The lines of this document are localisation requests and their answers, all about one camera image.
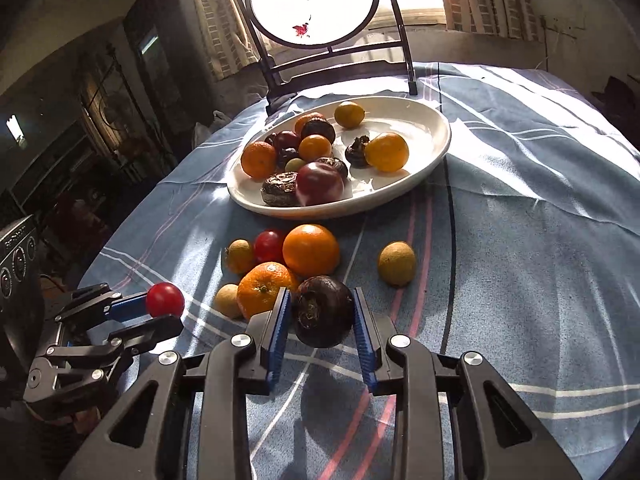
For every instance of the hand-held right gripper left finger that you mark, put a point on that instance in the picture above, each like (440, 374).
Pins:
(280, 330)

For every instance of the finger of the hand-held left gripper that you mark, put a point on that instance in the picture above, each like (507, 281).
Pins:
(150, 330)
(127, 306)

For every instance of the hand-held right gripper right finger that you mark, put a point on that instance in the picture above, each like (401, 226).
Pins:
(362, 340)

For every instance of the red cherry tomato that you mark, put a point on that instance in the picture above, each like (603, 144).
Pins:
(165, 299)
(267, 246)

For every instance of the dark purple mangosteen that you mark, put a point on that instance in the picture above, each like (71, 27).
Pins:
(320, 130)
(356, 155)
(322, 310)

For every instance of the wrinkled dark passion fruit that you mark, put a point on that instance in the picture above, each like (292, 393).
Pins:
(277, 190)

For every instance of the dark red apple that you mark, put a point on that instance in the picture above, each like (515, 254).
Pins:
(320, 185)

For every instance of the small green fruit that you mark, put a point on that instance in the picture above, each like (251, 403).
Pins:
(295, 165)

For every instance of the orange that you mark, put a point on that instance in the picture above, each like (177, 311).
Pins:
(262, 290)
(311, 250)
(258, 160)

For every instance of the small dark purple fruit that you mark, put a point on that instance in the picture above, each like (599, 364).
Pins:
(286, 156)

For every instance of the dark brown passion fruit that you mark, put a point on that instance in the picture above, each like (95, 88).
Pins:
(336, 165)

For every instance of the small orange tangerine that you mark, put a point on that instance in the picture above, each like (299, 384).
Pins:
(315, 147)
(302, 121)

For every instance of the yellow orange citrus fruit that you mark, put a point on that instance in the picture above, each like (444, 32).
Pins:
(387, 152)

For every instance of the dark red plum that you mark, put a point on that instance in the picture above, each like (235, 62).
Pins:
(286, 139)

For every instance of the white oval plate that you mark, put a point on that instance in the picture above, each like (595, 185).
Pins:
(425, 135)

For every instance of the yellow kumquat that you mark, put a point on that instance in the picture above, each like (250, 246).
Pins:
(349, 114)

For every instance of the pale yellow longan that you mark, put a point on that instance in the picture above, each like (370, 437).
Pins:
(227, 301)

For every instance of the small yellow orange fruit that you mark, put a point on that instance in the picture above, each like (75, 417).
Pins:
(241, 257)

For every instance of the yellow green lime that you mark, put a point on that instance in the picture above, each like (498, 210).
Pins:
(396, 263)

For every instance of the blue striped tablecloth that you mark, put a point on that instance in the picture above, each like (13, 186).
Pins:
(500, 210)

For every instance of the dark wooden cabinet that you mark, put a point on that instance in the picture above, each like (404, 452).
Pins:
(155, 60)

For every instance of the round painted screen on stand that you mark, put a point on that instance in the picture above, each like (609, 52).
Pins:
(310, 0)

